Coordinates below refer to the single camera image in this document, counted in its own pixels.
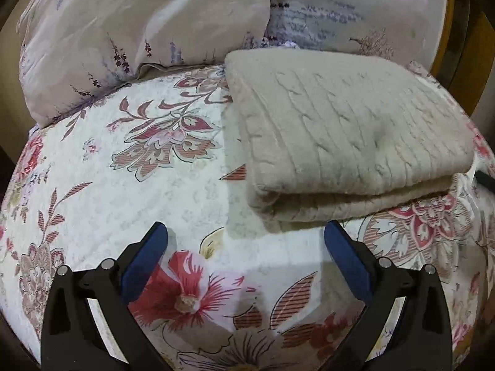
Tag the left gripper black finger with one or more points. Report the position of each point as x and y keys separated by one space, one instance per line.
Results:
x=485 y=180

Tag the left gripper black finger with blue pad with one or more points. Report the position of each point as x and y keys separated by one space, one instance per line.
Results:
x=88 y=324
x=421 y=339

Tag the pink floral left pillow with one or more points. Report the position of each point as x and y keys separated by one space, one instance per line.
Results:
x=76 y=51

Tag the beige cable knit sweater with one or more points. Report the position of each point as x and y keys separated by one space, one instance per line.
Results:
x=332 y=136

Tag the wooden headboard frame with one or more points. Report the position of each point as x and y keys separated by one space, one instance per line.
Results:
x=464 y=57

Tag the white floral quilted bedspread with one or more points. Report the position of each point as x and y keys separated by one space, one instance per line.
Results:
x=233 y=291

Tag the lavender floral right pillow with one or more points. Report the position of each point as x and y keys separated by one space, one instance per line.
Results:
x=390 y=29

